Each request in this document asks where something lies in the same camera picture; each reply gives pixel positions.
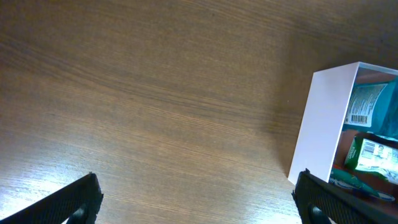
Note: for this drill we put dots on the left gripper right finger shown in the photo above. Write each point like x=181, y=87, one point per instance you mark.
x=320, y=202

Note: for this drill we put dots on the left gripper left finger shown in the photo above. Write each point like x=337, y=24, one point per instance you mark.
x=78, y=202

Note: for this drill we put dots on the white teal toothpaste tube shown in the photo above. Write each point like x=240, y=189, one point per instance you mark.
x=350, y=182

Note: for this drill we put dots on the green white soap packet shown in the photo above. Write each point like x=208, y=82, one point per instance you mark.
x=372, y=157

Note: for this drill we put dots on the white cardboard box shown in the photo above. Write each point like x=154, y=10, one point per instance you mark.
x=324, y=115

